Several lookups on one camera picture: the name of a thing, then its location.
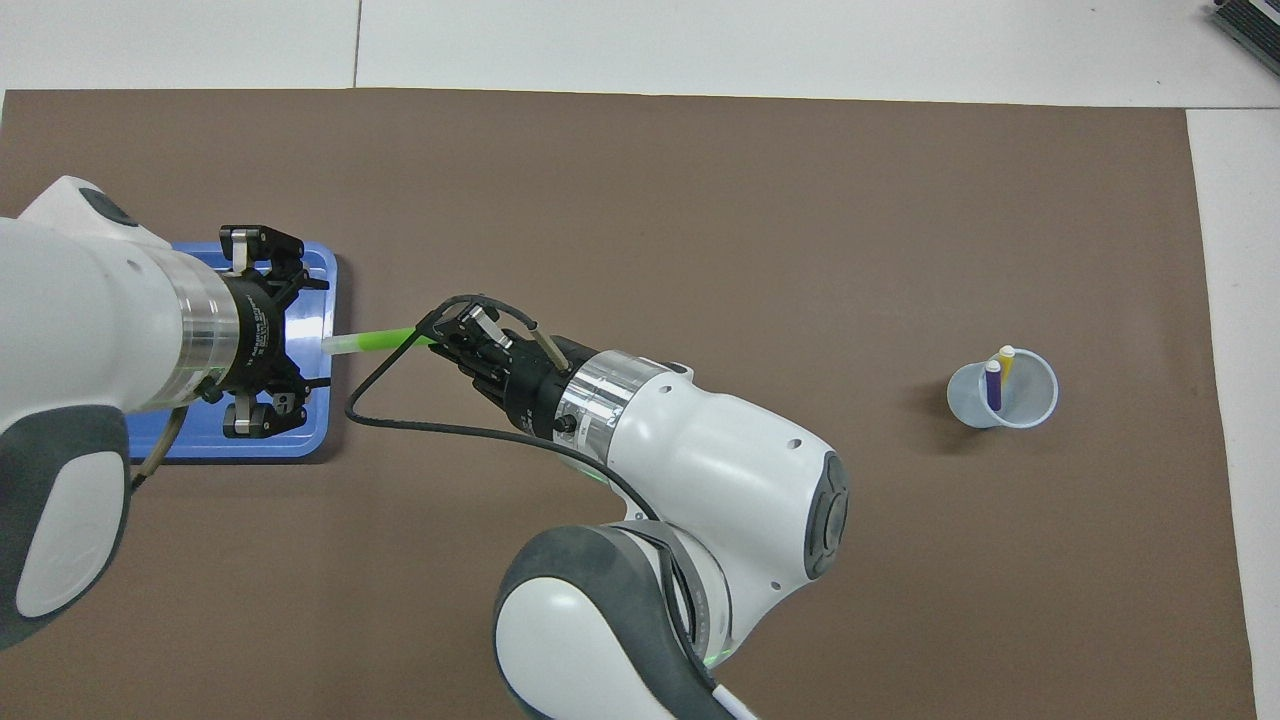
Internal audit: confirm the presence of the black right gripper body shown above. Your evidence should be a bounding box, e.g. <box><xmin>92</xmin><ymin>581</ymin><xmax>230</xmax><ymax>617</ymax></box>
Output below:
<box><xmin>470</xmin><ymin>335</ymin><xmax>603</xmax><ymax>443</ymax></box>

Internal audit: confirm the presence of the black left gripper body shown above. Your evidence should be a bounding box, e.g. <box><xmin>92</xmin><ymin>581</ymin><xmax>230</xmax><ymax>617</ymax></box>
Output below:
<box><xmin>218</xmin><ymin>270</ymin><xmax>301</xmax><ymax>396</ymax></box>

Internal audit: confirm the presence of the green marker pen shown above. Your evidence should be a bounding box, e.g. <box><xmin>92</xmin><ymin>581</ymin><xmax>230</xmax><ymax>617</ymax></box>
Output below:
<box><xmin>320</xmin><ymin>325</ymin><xmax>441</xmax><ymax>357</ymax></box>

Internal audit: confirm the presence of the blue plastic tray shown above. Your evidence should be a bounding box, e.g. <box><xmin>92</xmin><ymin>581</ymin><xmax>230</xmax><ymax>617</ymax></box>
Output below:
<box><xmin>125</xmin><ymin>242</ymin><xmax>339</xmax><ymax>460</ymax></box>

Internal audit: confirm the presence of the brown table mat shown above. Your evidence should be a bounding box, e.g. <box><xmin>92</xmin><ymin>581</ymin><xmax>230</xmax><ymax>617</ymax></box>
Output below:
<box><xmin>0</xmin><ymin>88</ymin><xmax>1259</xmax><ymax>720</ymax></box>

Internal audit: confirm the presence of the translucent plastic cup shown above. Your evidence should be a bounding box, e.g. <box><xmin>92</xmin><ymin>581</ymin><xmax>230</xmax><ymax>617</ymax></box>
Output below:
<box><xmin>946</xmin><ymin>346</ymin><xmax>1060</xmax><ymax>431</ymax></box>

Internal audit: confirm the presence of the grey ribbed device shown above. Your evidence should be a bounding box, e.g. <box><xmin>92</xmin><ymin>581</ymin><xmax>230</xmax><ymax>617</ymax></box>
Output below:
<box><xmin>1208</xmin><ymin>0</ymin><xmax>1280</xmax><ymax>53</ymax></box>

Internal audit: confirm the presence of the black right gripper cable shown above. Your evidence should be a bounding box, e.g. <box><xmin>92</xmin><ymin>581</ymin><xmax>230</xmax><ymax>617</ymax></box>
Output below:
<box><xmin>345</xmin><ymin>294</ymin><xmax>741</xmax><ymax>661</ymax></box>

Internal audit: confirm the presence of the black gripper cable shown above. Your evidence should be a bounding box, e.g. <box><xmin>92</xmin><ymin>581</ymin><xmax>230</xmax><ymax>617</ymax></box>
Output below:
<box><xmin>130</xmin><ymin>405</ymin><xmax>189</xmax><ymax>491</ymax></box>
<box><xmin>345</xmin><ymin>294</ymin><xmax>741</xmax><ymax>661</ymax></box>

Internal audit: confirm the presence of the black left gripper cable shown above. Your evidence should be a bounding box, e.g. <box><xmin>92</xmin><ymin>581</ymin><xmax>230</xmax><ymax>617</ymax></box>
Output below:
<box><xmin>130</xmin><ymin>405</ymin><xmax>189</xmax><ymax>491</ymax></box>

